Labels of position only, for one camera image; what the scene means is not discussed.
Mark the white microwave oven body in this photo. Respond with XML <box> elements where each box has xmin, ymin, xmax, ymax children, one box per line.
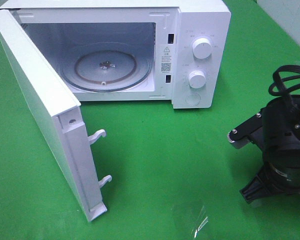
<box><xmin>0</xmin><ymin>0</ymin><xmax>231</xmax><ymax>109</ymax></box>

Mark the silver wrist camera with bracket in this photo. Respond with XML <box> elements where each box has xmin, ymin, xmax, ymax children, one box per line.
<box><xmin>227</xmin><ymin>112</ymin><xmax>264</xmax><ymax>150</ymax></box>

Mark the white microwave knob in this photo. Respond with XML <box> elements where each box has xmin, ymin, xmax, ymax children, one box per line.
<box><xmin>188</xmin><ymin>70</ymin><xmax>207</xmax><ymax>89</ymax></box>
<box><xmin>192</xmin><ymin>37</ymin><xmax>213</xmax><ymax>60</ymax></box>

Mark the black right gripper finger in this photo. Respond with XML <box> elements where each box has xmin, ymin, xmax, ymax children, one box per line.
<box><xmin>239</xmin><ymin>172</ymin><xmax>272</xmax><ymax>204</ymax></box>

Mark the warning label with QR code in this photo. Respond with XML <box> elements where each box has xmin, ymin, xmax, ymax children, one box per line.
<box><xmin>159</xmin><ymin>44</ymin><xmax>173</xmax><ymax>73</ymax></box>

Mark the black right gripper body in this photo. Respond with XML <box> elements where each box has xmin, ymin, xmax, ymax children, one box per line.
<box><xmin>256</xmin><ymin>161</ymin><xmax>300</xmax><ymax>195</ymax></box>

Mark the round door release button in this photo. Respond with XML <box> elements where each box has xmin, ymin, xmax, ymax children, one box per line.
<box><xmin>185</xmin><ymin>93</ymin><xmax>201</xmax><ymax>106</ymax></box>

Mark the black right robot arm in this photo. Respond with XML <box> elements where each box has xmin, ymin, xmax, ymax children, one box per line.
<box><xmin>240</xmin><ymin>94</ymin><xmax>300</xmax><ymax>203</ymax></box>

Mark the white microwave door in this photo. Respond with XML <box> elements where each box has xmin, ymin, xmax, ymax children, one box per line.
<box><xmin>0</xmin><ymin>10</ymin><xmax>112</xmax><ymax>221</ymax></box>

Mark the glass microwave turntable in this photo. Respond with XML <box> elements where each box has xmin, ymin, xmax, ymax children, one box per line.
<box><xmin>60</xmin><ymin>42</ymin><xmax>154</xmax><ymax>93</ymax></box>

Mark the clear tape strip front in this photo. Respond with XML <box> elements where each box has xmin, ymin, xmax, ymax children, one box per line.
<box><xmin>171</xmin><ymin>200</ymin><xmax>210</xmax><ymax>239</ymax></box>

